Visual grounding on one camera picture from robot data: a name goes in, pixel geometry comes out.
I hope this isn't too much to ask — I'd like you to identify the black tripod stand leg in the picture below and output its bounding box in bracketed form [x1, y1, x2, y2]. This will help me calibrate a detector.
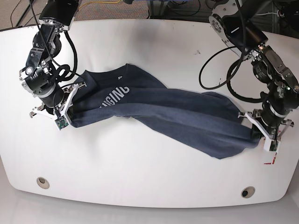
[10, 0, 30, 27]

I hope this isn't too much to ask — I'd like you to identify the table cable grommet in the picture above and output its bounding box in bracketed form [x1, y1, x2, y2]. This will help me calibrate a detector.
[241, 186, 255, 199]
[36, 177, 50, 189]

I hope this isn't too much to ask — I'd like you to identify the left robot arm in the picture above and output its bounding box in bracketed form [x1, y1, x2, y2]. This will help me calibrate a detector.
[209, 0, 299, 143]

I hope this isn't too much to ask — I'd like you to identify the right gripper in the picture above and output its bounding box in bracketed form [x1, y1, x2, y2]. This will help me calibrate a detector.
[29, 81, 88, 122]

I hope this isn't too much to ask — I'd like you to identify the red tape rectangle marking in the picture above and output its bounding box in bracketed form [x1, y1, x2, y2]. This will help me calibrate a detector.
[262, 149, 279, 165]

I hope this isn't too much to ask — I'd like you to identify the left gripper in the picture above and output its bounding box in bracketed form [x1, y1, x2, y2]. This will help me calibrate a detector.
[238, 105, 294, 144]

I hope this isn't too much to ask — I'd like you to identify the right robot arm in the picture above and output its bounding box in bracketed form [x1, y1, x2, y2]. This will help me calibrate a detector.
[19, 0, 86, 129]

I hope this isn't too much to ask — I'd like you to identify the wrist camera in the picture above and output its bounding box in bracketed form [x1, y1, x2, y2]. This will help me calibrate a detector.
[55, 116, 69, 130]
[263, 139, 281, 152]

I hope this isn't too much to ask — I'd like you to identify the dark blue t-shirt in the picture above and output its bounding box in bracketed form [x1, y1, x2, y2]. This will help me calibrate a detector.
[69, 64, 260, 159]

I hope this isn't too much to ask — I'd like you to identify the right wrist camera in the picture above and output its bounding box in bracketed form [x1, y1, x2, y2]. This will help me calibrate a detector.
[55, 116, 69, 130]

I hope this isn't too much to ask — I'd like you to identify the right table cable grommet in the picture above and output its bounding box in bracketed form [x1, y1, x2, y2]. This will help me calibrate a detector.
[241, 186, 255, 199]

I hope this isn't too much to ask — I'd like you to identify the left table cable grommet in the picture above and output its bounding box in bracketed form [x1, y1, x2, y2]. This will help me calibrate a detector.
[36, 177, 50, 189]

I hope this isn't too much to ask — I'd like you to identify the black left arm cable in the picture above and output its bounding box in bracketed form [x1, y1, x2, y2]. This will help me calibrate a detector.
[199, 0, 269, 103]

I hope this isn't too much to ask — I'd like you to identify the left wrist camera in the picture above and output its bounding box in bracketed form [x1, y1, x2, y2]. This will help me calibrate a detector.
[263, 139, 281, 152]

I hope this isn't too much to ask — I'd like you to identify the yellow floor cable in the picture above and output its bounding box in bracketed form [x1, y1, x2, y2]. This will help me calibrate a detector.
[78, 1, 121, 11]

